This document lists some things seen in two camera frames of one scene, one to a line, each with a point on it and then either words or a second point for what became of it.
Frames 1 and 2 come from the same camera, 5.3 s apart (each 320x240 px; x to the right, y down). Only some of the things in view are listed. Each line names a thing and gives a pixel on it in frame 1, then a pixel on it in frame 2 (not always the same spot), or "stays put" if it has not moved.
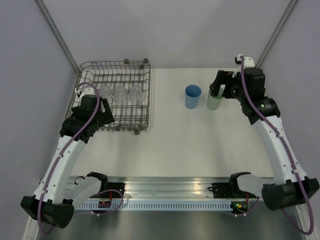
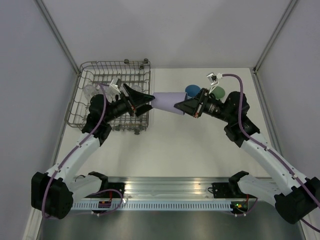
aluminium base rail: (168, 188) stays put
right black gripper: (221, 78) -> (193, 106)
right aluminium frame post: (288, 11) stays put
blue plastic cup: (192, 93) stays put
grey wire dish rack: (125, 84) stays put
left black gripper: (107, 117) -> (136, 98)
